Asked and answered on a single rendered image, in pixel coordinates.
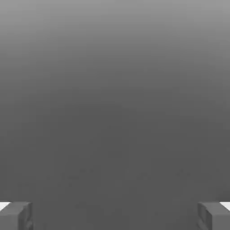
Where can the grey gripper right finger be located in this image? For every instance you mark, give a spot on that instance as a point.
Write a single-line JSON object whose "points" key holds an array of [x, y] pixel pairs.
{"points": [[217, 218]]}

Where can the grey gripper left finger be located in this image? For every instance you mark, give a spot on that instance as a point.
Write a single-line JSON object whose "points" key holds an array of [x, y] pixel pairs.
{"points": [[12, 217]]}

